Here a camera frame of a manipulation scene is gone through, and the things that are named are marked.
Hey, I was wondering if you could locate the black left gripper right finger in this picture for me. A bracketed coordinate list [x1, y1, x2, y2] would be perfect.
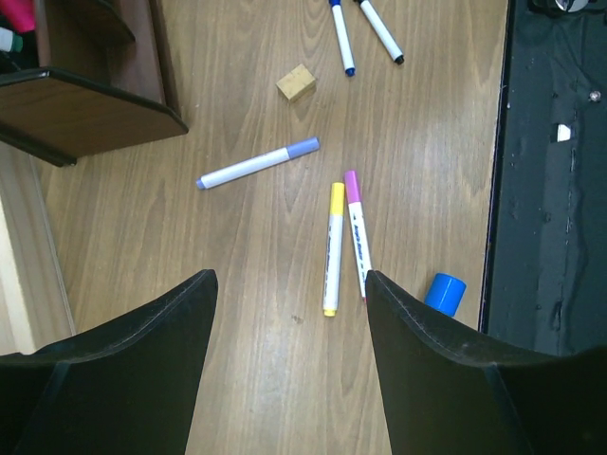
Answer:
[366, 271, 606, 454]

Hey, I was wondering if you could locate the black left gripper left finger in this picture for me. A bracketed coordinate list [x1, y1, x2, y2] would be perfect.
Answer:
[1, 270, 218, 454]

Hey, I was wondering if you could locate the pink cap white marker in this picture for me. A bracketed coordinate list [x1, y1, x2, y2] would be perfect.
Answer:
[344, 170, 372, 300]

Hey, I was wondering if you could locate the yellow cap white marker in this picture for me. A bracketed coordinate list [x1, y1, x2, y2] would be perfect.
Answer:
[322, 182, 345, 318]

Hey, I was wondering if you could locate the lavender cap white marker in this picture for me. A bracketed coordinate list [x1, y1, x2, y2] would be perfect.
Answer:
[196, 136, 320, 190]

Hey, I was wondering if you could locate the green cap white marker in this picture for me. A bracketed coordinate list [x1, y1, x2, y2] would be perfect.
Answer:
[0, 27, 24, 52]

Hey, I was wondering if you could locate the pink black highlighter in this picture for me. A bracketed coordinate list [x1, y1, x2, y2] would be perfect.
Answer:
[0, 0, 36, 33]

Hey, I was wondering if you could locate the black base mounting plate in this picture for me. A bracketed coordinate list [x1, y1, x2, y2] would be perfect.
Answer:
[479, 1, 606, 355]

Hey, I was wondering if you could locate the brown wooden desk organizer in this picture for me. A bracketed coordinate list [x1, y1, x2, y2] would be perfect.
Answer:
[1, 0, 188, 167]

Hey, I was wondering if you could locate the small tan eraser block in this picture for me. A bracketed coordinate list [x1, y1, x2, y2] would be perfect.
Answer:
[276, 64, 316, 102]

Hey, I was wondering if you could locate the blue cap whiteboard marker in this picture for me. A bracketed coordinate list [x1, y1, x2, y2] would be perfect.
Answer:
[328, 0, 356, 78]

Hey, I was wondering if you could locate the black cap whiteboard marker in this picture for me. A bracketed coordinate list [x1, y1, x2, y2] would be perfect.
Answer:
[357, 0, 404, 65]

